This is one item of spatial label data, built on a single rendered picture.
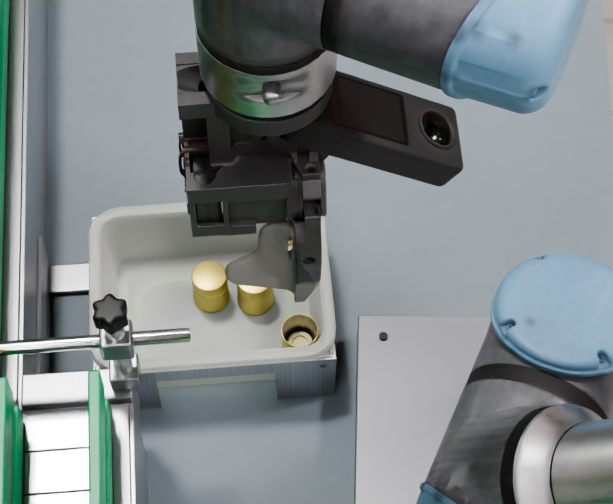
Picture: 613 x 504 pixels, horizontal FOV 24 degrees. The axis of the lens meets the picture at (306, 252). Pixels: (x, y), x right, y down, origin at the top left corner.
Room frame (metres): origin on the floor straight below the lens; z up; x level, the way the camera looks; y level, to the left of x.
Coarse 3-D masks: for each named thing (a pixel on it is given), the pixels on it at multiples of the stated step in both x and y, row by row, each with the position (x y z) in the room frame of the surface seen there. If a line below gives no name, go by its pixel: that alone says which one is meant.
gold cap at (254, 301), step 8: (240, 288) 0.66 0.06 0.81; (248, 288) 0.66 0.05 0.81; (256, 288) 0.66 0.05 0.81; (264, 288) 0.66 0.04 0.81; (272, 288) 0.67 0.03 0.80; (240, 296) 0.66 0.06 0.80; (248, 296) 0.66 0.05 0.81; (256, 296) 0.66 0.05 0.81; (264, 296) 0.66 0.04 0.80; (272, 296) 0.67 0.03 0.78; (240, 304) 0.66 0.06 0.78; (248, 304) 0.66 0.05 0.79; (256, 304) 0.66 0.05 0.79; (264, 304) 0.66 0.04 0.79; (272, 304) 0.67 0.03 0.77; (248, 312) 0.66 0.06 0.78; (256, 312) 0.66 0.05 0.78; (264, 312) 0.66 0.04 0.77
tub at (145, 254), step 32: (96, 224) 0.72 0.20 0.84; (128, 224) 0.73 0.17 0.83; (160, 224) 0.73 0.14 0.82; (256, 224) 0.73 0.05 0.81; (96, 256) 0.68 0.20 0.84; (128, 256) 0.72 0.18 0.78; (160, 256) 0.72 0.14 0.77; (192, 256) 0.72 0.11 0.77; (224, 256) 0.72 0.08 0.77; (96, 288) 0.65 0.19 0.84; (128, 288) 0.69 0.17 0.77; (160, 288) 0.69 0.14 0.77; (192, 288) 0.69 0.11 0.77; (320, 288) 0.65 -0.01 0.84; (160, 320) 0.65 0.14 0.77; (192, 320) 0.65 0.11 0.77; (224, 320) 0.65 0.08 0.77; (256, 320) 0.65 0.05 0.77; (320, 320) 0.62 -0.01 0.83; (96, 352) 0.58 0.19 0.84; (160, 352) 0.62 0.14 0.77; (192, 352) 0.62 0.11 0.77; (224, 352) 0.58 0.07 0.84; (256, 352) 0.58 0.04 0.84; (288, 352) 0.58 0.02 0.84; (320, 352) 0.58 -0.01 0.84
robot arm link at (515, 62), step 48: (336, 0) 0.44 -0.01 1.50; (384, 0) 0.43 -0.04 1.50; (432, 0) 0.43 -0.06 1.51; (480, 0) 0.43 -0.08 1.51; (528, 0) 0.42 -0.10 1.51; (576, 0) 0.43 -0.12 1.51; (336, 48) 0.43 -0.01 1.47; (384, 48) 0.42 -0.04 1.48; (432, 48) 0.42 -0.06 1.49; (480, 48) 0.41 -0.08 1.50; (528, 48) 0.41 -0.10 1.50; (480, 96) 0.41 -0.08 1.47; (528, 96) 0.40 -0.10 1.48
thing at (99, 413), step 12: (96, 372) 0.50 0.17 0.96; (96, 384) 0.49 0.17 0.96; (96, 396) 0.48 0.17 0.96; (96, 408) 0.47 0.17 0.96; (108, 408) 0.50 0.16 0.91; (96, 420) 0.46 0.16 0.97; (108, 420) 0.49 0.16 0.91; (96, 432) 0.45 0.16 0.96; (108, 432) 0.48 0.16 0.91; (96, 444) 0.44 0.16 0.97; (108, 444) 0.46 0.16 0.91; (96, 456) 0.43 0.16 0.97; (108, 456) 0.45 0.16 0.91; (96, 468) 0.42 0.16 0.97; (108, 468) 0.44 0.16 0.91; (96, 480) 0.41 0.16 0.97; (108, 480) 0.43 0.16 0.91; (96, 492) 0.40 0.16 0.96; (108, 492) 0.42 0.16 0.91
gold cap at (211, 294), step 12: (204, 264) 0.69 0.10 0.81; (216, 264) 0.69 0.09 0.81; (192, 276) 0.68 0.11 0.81; (204, 276) 0.68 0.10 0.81; (216, 276) 0.68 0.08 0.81; (204, 288) 0.66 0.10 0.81; (216, 288) 0.66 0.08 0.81; (228, 288) 0.68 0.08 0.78; (204, 300) 0.66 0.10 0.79; (216, 300) 0.66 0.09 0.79; (228, 300) 0.67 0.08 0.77
